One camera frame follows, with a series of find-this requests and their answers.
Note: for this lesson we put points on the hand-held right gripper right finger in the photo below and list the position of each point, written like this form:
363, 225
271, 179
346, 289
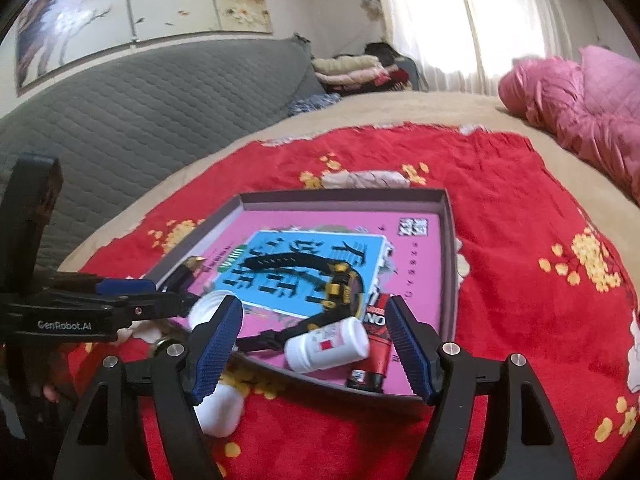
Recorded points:
410, 350

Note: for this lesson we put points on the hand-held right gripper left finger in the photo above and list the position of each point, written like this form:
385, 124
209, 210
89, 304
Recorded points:
220, 345

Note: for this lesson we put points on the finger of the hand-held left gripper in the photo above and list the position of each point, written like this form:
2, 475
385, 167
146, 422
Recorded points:
160, 304
122, 286

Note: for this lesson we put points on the red lighter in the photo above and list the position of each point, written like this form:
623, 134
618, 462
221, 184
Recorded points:
377, 355

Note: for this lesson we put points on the white pill bottle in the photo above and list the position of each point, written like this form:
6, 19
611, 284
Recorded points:
325, 347

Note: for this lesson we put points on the black and yellow wristwatch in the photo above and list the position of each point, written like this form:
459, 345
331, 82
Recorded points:
345, 285

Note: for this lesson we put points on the shallow brown cardboard box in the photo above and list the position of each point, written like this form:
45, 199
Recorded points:
350, 202

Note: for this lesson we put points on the person's left hand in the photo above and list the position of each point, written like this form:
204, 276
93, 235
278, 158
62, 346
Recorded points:
50, 391

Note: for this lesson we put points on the white earbuds case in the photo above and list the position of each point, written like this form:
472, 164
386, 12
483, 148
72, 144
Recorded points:
222, 412

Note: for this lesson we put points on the pink and blue book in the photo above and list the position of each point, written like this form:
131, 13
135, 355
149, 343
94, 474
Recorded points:
415, 270

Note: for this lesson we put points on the grey quilted headboard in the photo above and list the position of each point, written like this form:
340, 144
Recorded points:
150, 110

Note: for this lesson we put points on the red floral blanket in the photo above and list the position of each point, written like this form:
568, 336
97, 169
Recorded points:
500, 210

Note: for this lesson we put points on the beige bed sheet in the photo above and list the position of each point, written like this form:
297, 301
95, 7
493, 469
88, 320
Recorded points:
425, 105

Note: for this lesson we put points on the blue patterned cloth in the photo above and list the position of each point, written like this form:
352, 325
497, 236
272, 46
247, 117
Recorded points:
312, 104

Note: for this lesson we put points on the dark red garment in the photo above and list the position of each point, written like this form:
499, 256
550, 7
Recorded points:
395, 76

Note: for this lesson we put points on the pink folded blanket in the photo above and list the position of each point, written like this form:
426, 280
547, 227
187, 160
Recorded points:
350, 80

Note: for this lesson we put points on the pink quilt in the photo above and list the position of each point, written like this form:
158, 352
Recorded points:
575, 105

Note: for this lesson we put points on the black garment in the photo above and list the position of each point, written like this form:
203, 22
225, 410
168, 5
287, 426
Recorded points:
382, 52

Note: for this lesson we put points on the white curtain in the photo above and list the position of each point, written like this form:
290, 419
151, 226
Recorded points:
475, 25

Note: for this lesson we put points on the floral wall painting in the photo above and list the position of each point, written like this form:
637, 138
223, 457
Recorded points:
150, 0

